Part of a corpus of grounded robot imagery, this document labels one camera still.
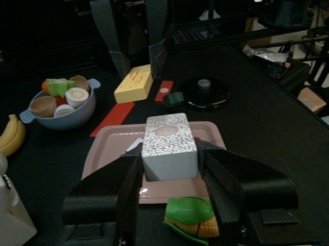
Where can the toy egg half with yolk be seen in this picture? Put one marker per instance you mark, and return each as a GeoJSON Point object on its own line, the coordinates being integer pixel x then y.
{"type": "Point", "coordinates": [78, 95]}

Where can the yellow toy banana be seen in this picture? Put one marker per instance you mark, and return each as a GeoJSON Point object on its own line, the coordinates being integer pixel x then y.
{"type": "Point", "coordinates": [12, 136]}

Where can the green toy vegetable piece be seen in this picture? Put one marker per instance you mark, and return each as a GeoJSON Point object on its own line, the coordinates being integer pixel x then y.
{"type": "Point", "coordinates": [58, 86]}

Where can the toy corn with green husk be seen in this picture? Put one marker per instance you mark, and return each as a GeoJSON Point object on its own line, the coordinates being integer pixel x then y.
{"type": "Point", "coordinates": [190, 213]}

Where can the small red block white dot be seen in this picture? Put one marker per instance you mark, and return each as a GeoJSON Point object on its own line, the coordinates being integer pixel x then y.
{"type": "Point", "coordinates": [163, 90]}

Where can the brown cardboard box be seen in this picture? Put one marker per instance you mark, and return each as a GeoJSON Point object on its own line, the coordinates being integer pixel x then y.
{"type": "Point", "coordinates": [312, 99]}

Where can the black keyboard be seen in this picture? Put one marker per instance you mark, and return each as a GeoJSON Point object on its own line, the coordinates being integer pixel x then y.
{"type": "Point", "coordinates": [193, 33]}

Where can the black pot lid grey knob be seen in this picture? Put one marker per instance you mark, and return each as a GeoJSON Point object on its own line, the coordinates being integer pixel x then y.
{"type": "Point", "coordinates": [205, 94]}

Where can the pink plastic tray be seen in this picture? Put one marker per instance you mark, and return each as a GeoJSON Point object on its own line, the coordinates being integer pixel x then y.
{"type": "Point", "coordinates": [114, 144]}

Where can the orange toy piece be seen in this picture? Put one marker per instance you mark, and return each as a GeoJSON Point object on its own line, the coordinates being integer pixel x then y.
{"type": "Point", "coordinates": [44, 86]}

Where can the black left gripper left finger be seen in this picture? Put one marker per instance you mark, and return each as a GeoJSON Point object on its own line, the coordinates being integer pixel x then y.
{"type": "Point", "coordinates": [98, 195]}

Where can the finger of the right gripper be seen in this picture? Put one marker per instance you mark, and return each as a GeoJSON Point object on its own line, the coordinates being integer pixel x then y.
{"type": "Point", "coordinates": [158, 41]}
{"type": "Point", "coordinates": [109, 35]}

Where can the yellow cheese block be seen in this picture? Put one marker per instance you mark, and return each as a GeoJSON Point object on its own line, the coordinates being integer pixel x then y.
{"type": "Point", "coordinates": [134, 85]}

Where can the white plastic bag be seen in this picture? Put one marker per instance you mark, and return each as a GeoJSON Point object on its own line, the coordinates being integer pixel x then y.
{"type": "Point", "coordinates": [266, 56]}

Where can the flat red strip block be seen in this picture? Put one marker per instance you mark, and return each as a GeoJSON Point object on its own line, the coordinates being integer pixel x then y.
{"type": "Point", "coordinates": [114, 118]}

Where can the dark green small block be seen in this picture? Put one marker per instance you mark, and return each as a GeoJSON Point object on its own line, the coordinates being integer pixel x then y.
{"type": "Point", "coordinates": [174, 98]}

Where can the white speckled egg block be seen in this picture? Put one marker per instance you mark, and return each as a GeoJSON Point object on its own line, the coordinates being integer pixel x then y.
{"type": "Point", "coordinates": [169, 150]}

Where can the brown toy eggshell half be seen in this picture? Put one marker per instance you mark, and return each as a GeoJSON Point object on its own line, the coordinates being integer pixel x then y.
{"type": "Point", "coordinates": [43, 106]}
{"type": "Point", "coordinates": [80, 82]}

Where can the white toy egg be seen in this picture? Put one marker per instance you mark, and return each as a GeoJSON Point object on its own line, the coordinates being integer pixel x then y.
{"type": "Point", "coordinates": [63, 110]}

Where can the white carton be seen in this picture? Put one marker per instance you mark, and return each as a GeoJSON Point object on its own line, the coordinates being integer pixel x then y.
{"type": "Point", "coordinates": [12, 217]}

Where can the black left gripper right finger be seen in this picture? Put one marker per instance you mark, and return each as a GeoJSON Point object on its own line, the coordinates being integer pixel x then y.
{"type": "Point", "coordinates": [253, 192]}

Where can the grey-blue toy pot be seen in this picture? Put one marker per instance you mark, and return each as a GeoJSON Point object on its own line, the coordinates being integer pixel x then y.
{"type": "Point", "coordinates": [71, 119]}

